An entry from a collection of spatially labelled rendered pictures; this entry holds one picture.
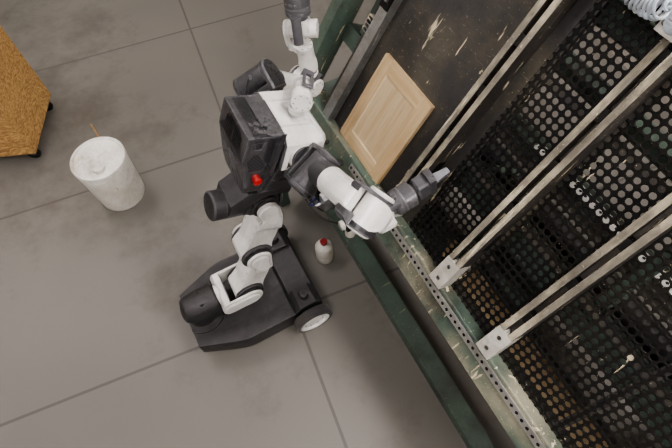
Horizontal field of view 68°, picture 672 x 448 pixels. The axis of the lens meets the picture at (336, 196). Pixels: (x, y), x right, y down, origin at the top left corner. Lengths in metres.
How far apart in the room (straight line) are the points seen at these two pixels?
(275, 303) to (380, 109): 1.15
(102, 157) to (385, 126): 1.70
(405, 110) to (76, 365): 2.09
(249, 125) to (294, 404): 1.53
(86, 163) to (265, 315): 1.31
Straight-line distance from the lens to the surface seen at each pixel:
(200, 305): 2.45
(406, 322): 2.52
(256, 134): 1.51
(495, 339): 1.71
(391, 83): 1.94
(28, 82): 3.72
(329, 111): 2.18
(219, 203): 1.80
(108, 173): 2.95
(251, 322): 2.56
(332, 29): 2.21
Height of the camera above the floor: 2.58
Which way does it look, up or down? 59 degrees down
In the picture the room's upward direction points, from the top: 2 degrees counter-clockwise
